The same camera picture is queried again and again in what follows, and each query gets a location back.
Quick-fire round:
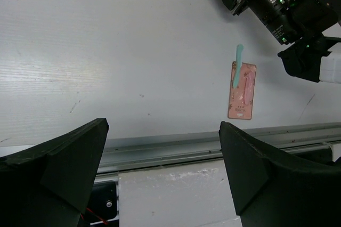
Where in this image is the pink makeup packet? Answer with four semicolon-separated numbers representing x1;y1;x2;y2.
228;61;257;120

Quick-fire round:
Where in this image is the white foil-taped cover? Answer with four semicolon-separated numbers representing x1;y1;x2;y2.
119;161;241;226

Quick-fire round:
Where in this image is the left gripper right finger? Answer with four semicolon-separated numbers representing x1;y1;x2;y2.
219;122;340;226

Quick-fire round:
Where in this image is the teal makeup spatula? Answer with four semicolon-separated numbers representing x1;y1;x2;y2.
232;44;244;88

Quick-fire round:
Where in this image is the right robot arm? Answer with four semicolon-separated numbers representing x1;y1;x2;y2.
222;0;340;84

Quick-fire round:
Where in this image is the aluminium rail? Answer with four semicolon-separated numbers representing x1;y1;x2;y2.
98;123;340;174

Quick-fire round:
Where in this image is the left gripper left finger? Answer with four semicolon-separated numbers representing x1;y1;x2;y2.
1;118;109;226

